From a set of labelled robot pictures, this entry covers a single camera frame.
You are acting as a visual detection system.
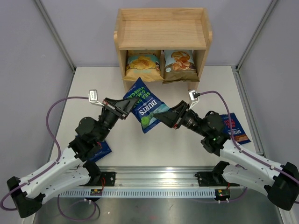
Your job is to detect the light blue cassava chips bag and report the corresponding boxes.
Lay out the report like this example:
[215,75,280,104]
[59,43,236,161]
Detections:
[163,50,199,84]

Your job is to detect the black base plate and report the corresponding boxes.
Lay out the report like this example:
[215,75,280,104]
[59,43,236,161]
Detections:
[194,171,217,187]
[97,171,116,187]

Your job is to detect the blue Burts bag right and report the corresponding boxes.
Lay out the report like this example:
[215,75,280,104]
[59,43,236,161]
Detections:
[220,113,251,145]

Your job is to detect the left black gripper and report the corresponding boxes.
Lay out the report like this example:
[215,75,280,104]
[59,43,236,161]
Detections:
[97,97,139,142]

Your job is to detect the blue spicy sweet chilli bag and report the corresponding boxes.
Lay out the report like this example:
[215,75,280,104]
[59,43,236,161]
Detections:
[89,140,112,162]

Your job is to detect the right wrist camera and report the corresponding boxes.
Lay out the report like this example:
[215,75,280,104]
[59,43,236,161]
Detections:
[188,90,200,109]

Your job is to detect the wooden two-tier shelf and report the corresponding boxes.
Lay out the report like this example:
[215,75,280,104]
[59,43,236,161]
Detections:
[113,7,214,104]

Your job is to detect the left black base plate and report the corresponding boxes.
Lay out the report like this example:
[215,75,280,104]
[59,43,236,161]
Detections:
[97,171,116,187]

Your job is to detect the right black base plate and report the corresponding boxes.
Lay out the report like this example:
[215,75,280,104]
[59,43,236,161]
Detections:
[194,171,217,187]

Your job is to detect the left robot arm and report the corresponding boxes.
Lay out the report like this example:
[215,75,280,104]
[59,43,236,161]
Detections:
[7,93,139,218]

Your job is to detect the yellow kettle chips bag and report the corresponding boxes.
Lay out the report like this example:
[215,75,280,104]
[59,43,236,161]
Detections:
[123,50,164,82]

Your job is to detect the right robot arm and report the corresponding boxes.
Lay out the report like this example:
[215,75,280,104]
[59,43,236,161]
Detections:
[154,101,299,210]

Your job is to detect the white slotted cable duct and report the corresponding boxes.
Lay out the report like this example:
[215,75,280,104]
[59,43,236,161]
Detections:
[60,189,216,198]

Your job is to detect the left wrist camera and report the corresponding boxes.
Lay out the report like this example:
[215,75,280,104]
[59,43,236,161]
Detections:
[88,90,104,107]

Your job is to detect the blue sea salt vinegar bag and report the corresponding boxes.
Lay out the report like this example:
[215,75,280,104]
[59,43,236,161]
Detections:
[123,78,170,133]

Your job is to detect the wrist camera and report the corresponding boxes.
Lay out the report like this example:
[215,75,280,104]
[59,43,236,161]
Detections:
[188,90,200,109]
[88,90,104,107]

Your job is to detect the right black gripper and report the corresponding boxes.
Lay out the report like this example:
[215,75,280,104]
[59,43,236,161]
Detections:
[155,100,209,137]

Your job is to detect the aluminium mounting rail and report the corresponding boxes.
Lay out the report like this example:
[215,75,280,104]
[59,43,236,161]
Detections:
[100,166,213,189]

